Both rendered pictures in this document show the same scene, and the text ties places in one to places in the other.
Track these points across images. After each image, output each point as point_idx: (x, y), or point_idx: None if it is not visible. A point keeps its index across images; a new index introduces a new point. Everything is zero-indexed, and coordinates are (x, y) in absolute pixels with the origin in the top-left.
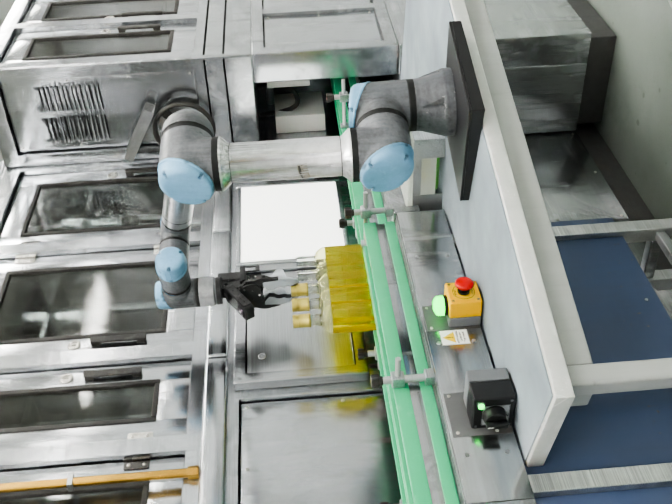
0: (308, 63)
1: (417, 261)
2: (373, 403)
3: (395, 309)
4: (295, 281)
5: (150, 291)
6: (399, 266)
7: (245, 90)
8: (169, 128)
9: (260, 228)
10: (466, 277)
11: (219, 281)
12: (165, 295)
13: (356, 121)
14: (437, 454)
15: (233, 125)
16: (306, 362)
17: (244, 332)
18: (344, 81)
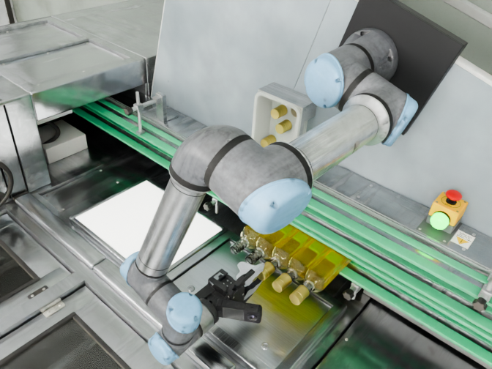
0: (81, 90)
1: (363, 199)
2: (364, 326)
3: (396, 242)
4: (263, 265)
5: (84, 355)
6: (352, 209)
7: (30, 130)
8: (226, 151)
9: (132, 242)
10: (450, 189)
11: (209, 302)
12: (175, 348)
13: (344, 90)
14: None
15: (23, 168)
16: (300, 327)
17: (229, 335)
18: (138, 93)
